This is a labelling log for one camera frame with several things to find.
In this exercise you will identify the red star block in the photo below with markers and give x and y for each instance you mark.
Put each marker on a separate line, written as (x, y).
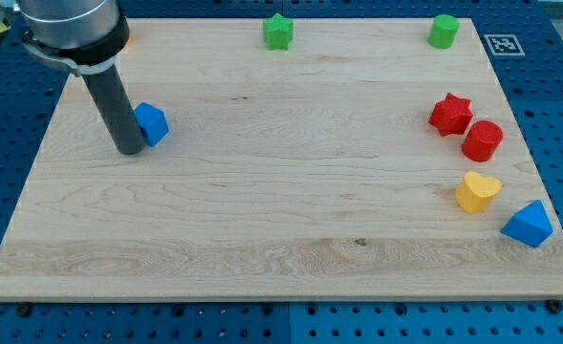
(452, 115)

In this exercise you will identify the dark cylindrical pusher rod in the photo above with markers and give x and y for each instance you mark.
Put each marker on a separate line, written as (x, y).
(113, 104)

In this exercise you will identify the green star block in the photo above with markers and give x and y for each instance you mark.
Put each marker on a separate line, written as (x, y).
(278, 32)

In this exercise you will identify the white fiducial marker tag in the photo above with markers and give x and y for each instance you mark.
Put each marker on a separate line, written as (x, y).
(501, 44)

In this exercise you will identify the wooden board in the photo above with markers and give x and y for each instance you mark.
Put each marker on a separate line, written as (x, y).
(299, 175)

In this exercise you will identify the black board bolt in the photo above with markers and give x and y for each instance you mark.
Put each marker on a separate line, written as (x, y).
(554, 306)
(23, 309)

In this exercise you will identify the black right board bolt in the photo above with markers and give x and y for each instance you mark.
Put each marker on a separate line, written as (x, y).
(554, 306)

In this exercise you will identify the blue cube block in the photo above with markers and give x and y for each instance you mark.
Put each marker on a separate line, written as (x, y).
(152, 122)

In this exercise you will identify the blue triangular prism block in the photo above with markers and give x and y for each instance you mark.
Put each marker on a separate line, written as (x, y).
(530, 225)

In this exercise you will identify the green cylinder block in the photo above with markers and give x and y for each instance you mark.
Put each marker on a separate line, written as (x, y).
(443, 31)

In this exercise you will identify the yellow heart block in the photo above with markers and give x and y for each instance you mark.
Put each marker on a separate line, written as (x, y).
(475, 192)

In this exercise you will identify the red cylinder block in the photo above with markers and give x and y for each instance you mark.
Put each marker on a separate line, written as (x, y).
(482, 140)

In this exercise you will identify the black left board bolt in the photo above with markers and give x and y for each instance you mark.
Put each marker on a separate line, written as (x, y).
(23, 309)

